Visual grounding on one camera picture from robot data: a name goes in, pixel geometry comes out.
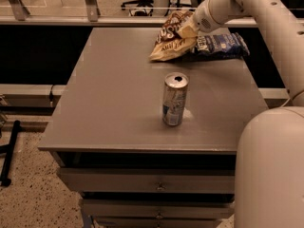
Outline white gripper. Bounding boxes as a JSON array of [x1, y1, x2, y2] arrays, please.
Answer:
[[178, 0, 220, 38]]

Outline brown sea salt chip bag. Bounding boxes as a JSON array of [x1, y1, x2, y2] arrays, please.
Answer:
[[149, 10, 197, 62]]

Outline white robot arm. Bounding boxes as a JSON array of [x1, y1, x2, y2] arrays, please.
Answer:
[[188, 0, 304, 228]]

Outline blue chip bag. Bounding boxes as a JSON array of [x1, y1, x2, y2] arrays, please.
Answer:
[[191, 33, 250, 61]]

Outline silver blue drink can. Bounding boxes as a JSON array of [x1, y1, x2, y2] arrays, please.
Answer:
[[162, 72, 189, 126]]

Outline black office chair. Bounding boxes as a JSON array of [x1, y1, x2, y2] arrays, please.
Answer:
[[121, 0, 153, 16]]

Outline grey drawer cabinet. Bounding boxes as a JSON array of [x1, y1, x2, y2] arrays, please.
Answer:
[[40, 28, 267, 228]]

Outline top grey drawer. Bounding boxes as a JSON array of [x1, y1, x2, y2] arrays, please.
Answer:
[[58, 168, 235, 194]]

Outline grey drawer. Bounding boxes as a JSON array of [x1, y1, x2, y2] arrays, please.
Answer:
[[58, 168, 235, 194], [81, 199, 234, 219]]

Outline middle grey drawer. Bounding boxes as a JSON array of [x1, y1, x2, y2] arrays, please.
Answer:
[[81, 199, 234, 219]]

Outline black stand leg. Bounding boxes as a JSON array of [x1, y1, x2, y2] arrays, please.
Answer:
[[0, 121, 21, 187]]

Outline metal railing frame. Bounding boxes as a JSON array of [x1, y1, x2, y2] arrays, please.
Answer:
[[0, 0, 260, 29]]

